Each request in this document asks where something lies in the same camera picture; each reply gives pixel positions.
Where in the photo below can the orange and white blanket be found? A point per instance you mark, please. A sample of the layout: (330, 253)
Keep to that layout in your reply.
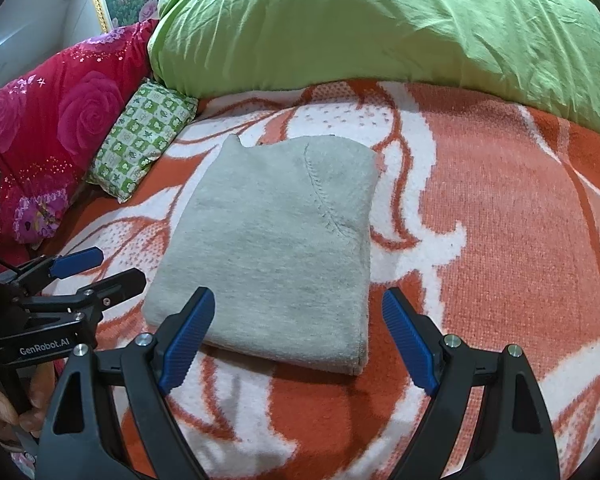
(480, 285)

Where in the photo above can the person's left hand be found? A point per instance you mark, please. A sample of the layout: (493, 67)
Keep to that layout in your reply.
(0, 410)

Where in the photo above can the green duvet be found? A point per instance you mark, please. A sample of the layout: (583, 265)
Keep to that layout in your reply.
(380, 25)

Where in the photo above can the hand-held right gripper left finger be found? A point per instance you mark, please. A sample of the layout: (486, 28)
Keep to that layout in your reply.
(190, 340)

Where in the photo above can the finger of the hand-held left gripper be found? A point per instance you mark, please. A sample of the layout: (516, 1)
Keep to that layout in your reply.
(80, 260)
(120, 282)

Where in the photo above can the grey knit sweater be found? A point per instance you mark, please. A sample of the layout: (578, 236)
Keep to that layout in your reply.
(270, 250)

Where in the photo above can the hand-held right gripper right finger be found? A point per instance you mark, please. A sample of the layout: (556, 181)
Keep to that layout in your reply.
(410, 340)

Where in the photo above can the red floral quilt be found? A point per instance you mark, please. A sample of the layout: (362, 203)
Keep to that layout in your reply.
(65, 110)

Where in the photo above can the green patterned pillow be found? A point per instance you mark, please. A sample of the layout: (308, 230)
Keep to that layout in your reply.
(140, 140)

